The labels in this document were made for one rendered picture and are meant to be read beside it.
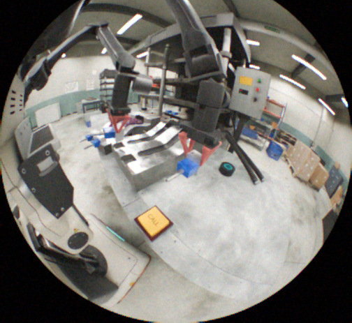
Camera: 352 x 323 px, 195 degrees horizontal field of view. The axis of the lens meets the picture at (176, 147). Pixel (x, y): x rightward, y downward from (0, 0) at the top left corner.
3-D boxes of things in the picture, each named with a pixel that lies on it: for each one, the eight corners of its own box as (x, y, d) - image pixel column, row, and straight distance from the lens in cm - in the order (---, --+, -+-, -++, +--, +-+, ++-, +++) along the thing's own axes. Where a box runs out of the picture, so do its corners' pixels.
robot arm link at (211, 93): (196, 74, 23) (223, 78, 21) (208, 82, 30) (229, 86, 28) (191, 106, 23) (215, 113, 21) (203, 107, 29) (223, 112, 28)
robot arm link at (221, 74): (183, 61, 28) (218, 49, 25) (202, 74, 37) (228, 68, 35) (190, 109, 24) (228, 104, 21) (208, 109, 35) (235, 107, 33)
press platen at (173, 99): (215, 131, 87) (221, 111, 84) (140, 104, 177) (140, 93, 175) (236, 123, 166) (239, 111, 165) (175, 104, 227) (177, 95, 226)
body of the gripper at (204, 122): (192, 126, 31) (197, 102, 30) (223, 140, 27) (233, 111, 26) (177, 129, 26) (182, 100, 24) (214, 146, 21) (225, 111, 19)
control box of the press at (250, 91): (215, 202, 144) (272, 72, 98) (197, 189, 147) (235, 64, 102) (222, 192, 159) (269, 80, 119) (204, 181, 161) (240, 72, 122)
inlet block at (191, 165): (172, 194, 25) (175, 178, 21) (158, 181, 27) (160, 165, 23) (202, 171, 33) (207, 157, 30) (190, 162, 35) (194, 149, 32)
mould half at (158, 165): (136, 192, 38) (130, 163, 28) (113, 155, 57) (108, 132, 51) (207, 150, 69) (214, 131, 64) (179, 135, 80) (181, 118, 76)
